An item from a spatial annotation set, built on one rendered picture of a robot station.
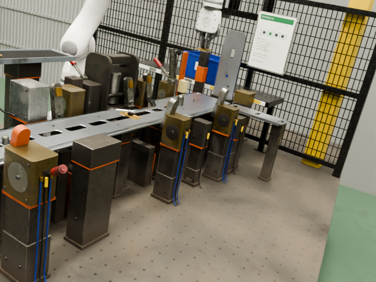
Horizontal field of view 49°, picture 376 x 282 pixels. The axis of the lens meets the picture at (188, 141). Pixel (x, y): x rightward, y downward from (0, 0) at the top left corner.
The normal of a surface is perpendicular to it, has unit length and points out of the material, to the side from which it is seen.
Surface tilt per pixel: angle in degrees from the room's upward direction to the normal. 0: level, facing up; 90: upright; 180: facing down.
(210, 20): 90
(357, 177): 90
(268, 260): 0
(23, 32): 90
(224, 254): 0
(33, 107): 90
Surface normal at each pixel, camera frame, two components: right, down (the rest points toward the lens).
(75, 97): 0.83, 0.33
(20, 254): -0.54, 0.19
